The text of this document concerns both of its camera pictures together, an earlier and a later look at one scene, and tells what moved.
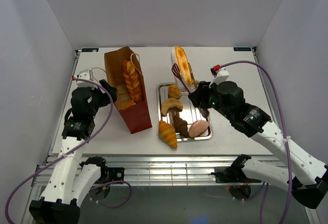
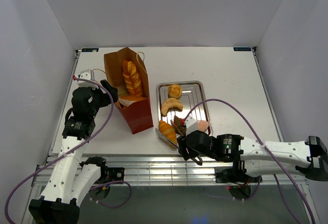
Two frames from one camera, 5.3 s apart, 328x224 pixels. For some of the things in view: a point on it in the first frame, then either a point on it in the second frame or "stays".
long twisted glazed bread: (133, 81) stays
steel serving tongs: (177, 73) -> (197, 159)
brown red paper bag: (124, 72) stays
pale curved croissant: (170, 103) stays
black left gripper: (113, 90) stays
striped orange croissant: (167, 134) stays
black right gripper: (201, 93) -> (182, 150)
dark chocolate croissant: (181, 126) stays
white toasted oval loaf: (179, 57) -> (127, 100)
